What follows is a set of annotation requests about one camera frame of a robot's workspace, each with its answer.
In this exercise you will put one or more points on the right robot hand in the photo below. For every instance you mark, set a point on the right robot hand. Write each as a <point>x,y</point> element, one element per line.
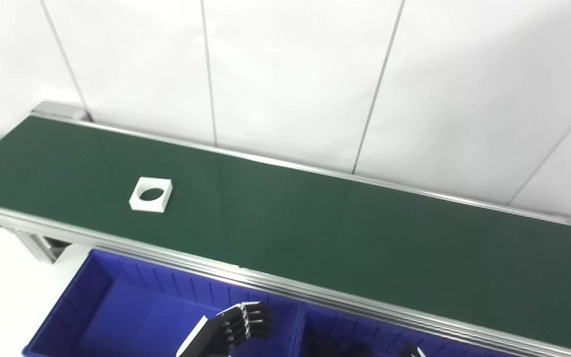
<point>413,351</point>

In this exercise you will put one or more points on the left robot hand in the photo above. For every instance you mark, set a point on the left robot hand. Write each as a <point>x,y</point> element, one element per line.
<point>226,329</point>

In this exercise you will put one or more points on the white square part with hole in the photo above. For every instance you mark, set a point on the white square part with hole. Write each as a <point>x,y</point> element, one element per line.
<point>162,196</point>

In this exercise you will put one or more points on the blue plastic bin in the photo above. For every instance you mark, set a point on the blue plastic bin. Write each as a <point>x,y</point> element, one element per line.
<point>389,334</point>
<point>132,317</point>

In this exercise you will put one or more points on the green conveyor belt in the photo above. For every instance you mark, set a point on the green conveyor belt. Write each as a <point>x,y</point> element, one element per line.
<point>285,223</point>
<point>285,283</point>

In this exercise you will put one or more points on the aluminium conveyor leg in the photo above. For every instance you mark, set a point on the aluminium conveyor leg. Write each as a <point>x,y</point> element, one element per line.
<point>40,245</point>

